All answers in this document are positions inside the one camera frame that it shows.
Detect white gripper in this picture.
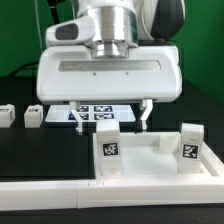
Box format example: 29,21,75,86
36,46,182,134

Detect white square table top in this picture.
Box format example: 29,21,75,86
93,132,224,178

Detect white L-shaped obstacle fence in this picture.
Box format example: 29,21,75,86
0,143,224,212

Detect white marker base plate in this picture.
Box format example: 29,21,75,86
45,105,135,123

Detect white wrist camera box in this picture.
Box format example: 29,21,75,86
45,16,95,47

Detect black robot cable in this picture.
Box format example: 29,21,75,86
7,0,64,78

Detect thin white hanging cable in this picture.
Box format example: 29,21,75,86
33,0,44,54

